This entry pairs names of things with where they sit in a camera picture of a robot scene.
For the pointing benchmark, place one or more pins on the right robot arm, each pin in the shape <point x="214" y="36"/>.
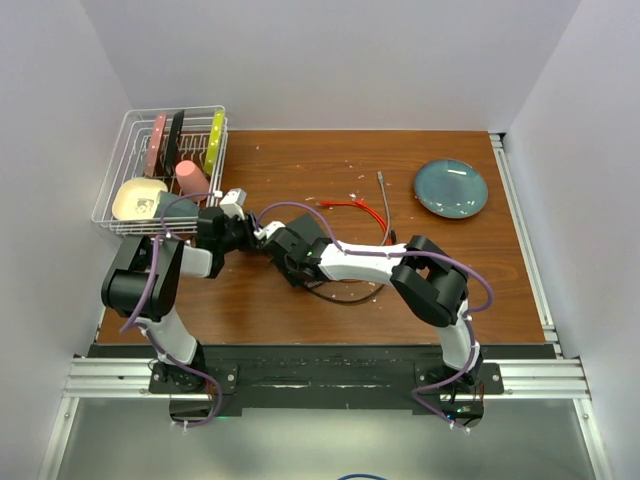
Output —
<point x="433" y="285"/>

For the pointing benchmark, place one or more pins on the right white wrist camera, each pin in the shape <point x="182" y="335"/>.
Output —
<point x="264" y="233"/>

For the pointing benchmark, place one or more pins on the dark teal cup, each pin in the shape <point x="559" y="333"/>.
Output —
<point x="169" y="205"/>

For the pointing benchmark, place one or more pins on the pink plate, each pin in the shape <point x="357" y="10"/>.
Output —
<point x="154" y="145"/>

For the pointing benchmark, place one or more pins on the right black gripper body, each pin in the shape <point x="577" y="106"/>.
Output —
<point x="288" y="267"/>

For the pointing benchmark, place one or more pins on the pink cup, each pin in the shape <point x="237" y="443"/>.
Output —
<point x="192" y="181"/>

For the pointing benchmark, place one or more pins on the white wire dish rack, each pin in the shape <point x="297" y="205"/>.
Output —
<point x="128" y="159"/>

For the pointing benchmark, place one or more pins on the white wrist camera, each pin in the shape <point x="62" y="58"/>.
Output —
<point x="264" y="233"/>
<point x="232" y="203"/>

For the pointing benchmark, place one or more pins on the cream square bowl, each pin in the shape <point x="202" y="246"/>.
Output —
<point x="137" y="199"/>

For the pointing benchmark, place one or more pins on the teal ceramic plate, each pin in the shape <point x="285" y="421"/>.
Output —
<point x="450" y="189"/>

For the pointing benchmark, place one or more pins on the black plate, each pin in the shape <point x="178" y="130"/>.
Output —
<point x="172" y="145"/>

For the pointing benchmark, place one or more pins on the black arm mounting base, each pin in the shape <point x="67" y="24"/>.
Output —
<point x="325" y="376"/>

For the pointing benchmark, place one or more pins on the black network switch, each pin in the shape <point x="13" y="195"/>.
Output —
<point x="305" y="230"/>

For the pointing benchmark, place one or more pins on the yellow-green plate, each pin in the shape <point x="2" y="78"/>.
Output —
<point x="213" y="145"/>

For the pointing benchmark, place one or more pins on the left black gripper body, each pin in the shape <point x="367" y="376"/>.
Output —
<point x="239" y="235"/>

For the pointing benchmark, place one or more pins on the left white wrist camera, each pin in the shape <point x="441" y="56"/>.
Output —
<point x="232" y="203"/>

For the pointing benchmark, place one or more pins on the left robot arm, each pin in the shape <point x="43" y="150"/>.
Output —
<point x="142" y="282"/>

